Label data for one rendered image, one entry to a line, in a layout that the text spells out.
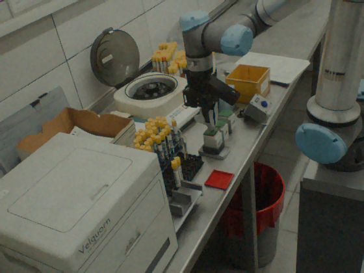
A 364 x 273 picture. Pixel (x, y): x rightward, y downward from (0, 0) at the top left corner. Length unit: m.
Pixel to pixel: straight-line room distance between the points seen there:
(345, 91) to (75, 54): 0.98
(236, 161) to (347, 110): 0.43
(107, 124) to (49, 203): 0.60
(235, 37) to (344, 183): 0.47
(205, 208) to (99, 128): 0.49
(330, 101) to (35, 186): 0.63
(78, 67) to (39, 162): 0.70
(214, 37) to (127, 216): 0.49
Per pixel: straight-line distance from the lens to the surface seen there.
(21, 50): 1.33
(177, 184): 1.10
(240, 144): 1.27
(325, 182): 1.08
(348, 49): 0.81
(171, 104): 1.37
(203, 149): 1.23
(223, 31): 0.97
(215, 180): 1.14
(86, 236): 0.66
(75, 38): 1.48
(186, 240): 1.00
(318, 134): 0.89
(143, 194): 0.77
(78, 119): 1.38
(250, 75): 1.57
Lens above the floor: 1.63
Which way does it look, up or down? 35 degrees down
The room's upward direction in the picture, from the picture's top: 9 degrees counter-clockwise
